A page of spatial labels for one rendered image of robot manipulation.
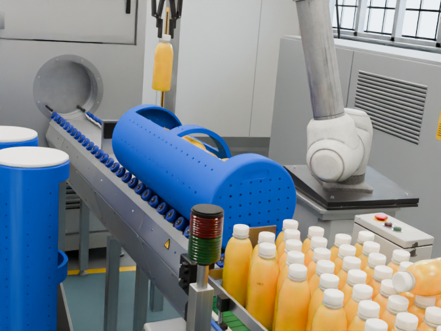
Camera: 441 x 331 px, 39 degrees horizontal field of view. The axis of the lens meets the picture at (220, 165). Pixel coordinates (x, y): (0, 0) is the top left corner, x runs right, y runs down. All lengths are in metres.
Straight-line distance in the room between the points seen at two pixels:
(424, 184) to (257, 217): 1.71
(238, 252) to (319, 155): 0.53
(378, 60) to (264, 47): 3.69
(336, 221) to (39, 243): 1.07
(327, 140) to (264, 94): 5.42
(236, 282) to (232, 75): 5.71
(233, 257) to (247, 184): 0.25
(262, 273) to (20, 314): 1.27
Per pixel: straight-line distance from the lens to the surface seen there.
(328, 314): 1.26
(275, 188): 1.76
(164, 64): 2.36
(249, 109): 7.32
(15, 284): 2.45
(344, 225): 2.19
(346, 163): 1.96
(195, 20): 6.98
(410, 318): 1.23
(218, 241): 1.18
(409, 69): 3.47
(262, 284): 1.45
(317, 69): 1.98
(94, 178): 2.75
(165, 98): 3.11
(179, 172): 1.87
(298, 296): 1.35
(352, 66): 3.94
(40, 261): 2.41
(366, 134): 2.17
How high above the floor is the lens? 1.63
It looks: 14 degrees down
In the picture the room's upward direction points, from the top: 5 degrees clockwise
